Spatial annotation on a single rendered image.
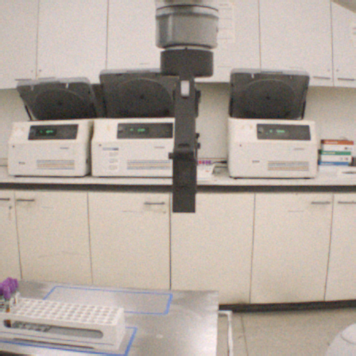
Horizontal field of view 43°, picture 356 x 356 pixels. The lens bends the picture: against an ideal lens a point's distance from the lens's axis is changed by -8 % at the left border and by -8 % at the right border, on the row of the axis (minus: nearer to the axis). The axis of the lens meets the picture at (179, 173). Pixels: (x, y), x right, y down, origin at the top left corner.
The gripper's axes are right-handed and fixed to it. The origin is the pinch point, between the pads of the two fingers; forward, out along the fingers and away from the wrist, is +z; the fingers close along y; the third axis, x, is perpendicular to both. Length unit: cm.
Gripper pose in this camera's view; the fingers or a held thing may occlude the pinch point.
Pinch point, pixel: (185, 194)
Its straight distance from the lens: 68.0
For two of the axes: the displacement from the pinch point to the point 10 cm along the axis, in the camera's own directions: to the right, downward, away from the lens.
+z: -0.1, 9.9, 1.4
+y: 0.5, -1.4, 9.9
